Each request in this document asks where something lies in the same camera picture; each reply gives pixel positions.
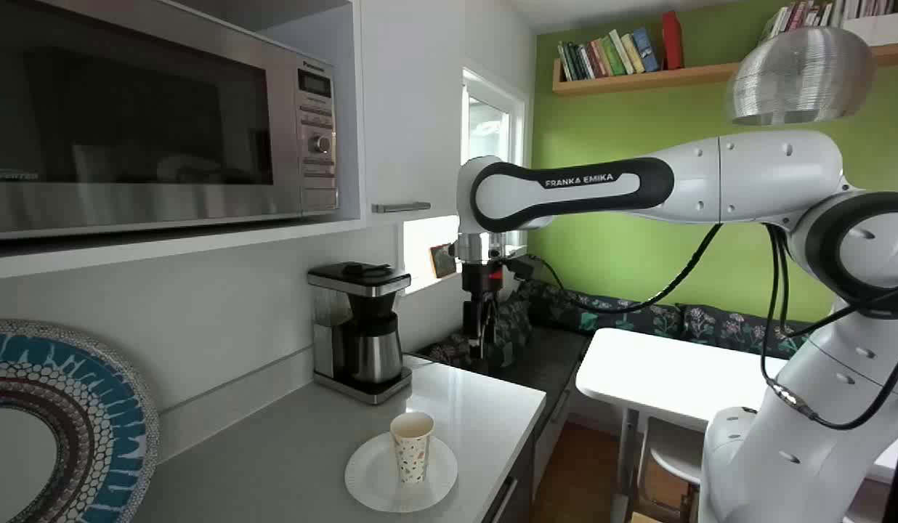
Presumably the small picture frame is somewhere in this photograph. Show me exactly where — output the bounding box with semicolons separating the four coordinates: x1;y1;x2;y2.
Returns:
428;240;462;282

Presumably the red binder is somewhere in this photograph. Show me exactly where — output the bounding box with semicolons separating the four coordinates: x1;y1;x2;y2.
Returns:
656;9;686;73

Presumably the blue patterned decorative plate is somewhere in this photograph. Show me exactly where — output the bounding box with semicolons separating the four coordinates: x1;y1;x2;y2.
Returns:
0;318;163;523

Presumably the steel coffee carafe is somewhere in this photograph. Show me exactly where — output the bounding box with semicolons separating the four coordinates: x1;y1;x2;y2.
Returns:
342;311;406;391

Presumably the dotted paper cup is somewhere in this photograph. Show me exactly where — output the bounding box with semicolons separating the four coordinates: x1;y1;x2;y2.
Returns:
387;408;439;487

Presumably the short floral bench cushion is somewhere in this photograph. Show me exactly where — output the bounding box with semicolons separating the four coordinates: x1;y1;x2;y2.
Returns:
676;301;810;363

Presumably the white storage box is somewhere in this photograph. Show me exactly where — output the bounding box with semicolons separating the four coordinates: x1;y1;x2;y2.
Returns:
839;9;898;50

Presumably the wooden wall shelf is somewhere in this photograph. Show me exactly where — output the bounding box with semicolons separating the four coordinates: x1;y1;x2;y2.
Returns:
548;39;898;99

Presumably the small white plate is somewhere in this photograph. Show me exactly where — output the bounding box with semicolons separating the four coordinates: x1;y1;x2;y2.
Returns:
342;430;462;516

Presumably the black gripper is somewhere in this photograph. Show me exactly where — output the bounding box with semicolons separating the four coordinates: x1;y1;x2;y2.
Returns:
462;256;500;365

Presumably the blue book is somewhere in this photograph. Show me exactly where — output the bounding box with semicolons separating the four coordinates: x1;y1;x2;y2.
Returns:
628;22;661;74

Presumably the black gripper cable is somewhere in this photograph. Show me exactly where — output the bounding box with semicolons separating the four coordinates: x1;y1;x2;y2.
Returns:
503;221;725;318

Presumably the white dining table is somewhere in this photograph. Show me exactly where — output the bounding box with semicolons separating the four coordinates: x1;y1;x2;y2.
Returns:
571;326;898;478

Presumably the black steel coffee maker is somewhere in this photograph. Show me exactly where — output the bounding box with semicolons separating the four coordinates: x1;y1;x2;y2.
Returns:
305;259;414;408

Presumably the silver ribbed pendant lamp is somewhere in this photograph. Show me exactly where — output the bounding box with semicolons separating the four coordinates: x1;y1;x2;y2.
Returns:
725;22;877;127

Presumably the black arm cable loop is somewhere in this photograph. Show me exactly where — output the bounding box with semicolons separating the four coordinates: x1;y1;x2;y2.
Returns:
754;221;898;435

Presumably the steel cabinet handle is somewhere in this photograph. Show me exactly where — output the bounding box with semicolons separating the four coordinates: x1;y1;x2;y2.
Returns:
369;198;435;214

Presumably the floral throw pillow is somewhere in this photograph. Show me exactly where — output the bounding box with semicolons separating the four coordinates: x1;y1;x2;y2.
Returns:
428;286;541;378

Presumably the wooden chair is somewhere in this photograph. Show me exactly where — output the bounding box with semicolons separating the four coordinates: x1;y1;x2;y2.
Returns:
630;414;709;523

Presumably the dark green book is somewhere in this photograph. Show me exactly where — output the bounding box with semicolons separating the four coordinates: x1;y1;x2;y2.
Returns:
554;38;592;84

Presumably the stainless microwave door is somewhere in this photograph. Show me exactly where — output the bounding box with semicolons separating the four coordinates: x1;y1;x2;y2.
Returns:
0;0;303;240

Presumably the white cabinet door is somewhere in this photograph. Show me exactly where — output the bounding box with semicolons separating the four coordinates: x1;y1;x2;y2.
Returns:
356;0;465;221

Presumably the white microwave niche shelf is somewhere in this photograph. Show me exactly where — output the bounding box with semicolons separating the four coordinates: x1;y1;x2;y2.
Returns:
0;214;372;283

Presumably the long floral bench cushion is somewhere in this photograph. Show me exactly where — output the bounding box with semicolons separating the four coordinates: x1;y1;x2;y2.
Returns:
525;275;682;340

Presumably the stainless microwave body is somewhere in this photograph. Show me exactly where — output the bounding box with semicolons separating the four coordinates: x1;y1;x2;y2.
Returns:
0;0;346;244

